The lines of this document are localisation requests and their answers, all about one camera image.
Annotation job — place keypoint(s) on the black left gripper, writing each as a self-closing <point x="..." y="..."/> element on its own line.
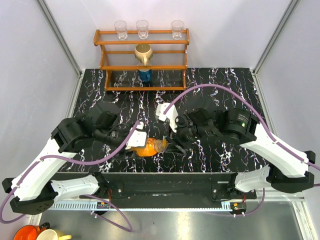
<point x="129" y="154"/>

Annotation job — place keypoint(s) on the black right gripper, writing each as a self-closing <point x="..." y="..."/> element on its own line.
<point x="175" y="147"/>

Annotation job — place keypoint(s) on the orange juice bottle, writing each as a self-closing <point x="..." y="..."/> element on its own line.
<point x="153" y="146"/>

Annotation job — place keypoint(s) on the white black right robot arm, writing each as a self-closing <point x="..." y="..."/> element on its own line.
<point x="287" y="168"/>

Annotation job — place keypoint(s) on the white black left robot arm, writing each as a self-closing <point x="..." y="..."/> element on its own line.
<point x="34" y="190"/>

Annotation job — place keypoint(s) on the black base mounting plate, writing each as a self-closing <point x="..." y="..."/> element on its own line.
<point x="170" y="190"/>

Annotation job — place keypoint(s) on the blue mug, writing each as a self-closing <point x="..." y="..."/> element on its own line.
<point x="145" y="75"/>

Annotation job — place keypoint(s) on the wooden shelf rack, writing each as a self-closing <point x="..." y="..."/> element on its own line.
<point x="168" y="54"/>

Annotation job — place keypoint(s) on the beige mug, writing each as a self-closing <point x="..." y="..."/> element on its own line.
<point x="143" y="52"/>

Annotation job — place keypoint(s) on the yellow mug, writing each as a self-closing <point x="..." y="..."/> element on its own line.
<point x="53" y="234"/>

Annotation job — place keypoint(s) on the right drinking glass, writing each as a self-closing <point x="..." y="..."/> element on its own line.
<point x="177" y="27"/>

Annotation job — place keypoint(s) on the drinking glass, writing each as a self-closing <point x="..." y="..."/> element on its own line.
<point x="177" y="27"/>
<point x="121" y="29"/>
<point x="142" y="27"/>

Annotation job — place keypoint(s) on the middle drinking glass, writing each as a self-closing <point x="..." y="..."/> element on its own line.
<point x="142" y="27"/>

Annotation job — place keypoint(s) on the left drinking glass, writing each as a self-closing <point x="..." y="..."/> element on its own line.
<point x="121" y="29"/>

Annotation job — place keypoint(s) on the orange mug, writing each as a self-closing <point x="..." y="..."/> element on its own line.
<point x="31" y="232"/>

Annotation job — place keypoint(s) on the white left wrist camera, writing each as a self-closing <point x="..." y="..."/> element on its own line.
<point x="138" y="139"/>

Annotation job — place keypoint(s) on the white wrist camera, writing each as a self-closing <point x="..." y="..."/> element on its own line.
<point x="166" y="112"/>
<point x="138" y="139"/>

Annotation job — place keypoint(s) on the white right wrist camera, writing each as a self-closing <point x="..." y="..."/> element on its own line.
<point x="166" y="112"/>

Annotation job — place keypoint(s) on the aluminium slotted rail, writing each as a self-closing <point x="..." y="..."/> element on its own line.
<point x="83" y="203"/>

